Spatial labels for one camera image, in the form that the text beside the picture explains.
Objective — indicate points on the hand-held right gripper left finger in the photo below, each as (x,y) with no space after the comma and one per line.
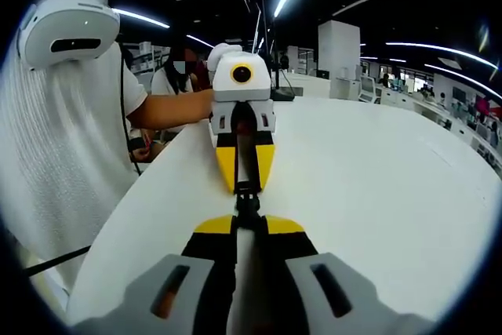
(213,250)

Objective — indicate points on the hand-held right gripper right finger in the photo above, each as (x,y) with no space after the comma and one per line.
(294,245)

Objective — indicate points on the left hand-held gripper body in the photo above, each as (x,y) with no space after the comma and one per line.
(251,89)

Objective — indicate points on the black plastic buckle part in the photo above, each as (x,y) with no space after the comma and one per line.
(246,191)
(247,215)

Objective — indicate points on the black pole stand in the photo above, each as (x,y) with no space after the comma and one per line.
(282,95)

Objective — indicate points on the person in white shirt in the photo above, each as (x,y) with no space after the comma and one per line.
(59,154)

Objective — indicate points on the white background desk row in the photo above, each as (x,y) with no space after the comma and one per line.
(431,109)

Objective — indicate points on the white worn device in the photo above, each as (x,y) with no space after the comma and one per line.
(70,9)

